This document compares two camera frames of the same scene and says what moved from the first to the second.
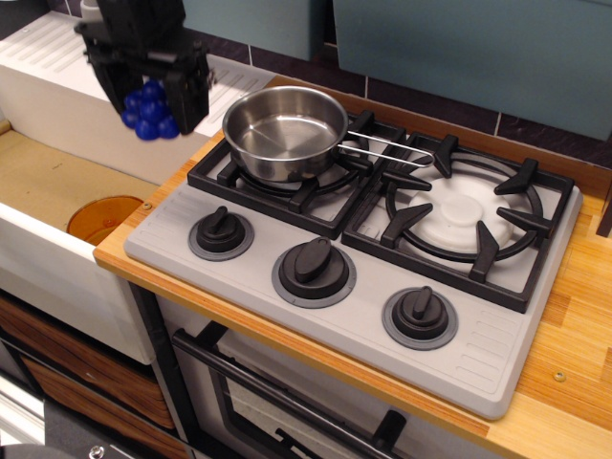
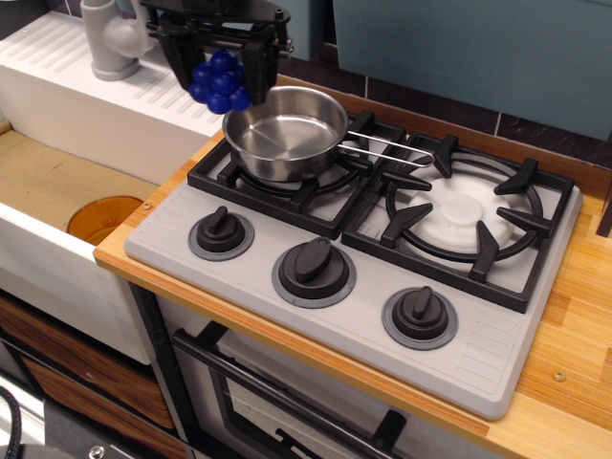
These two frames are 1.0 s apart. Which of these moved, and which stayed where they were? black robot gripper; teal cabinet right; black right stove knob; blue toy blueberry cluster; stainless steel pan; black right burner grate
Moved: black robot gripper; blue toy blueberry cluster
Stayed: teal cabinet right; black right burner grate; stainless steel pan; black right stove knob
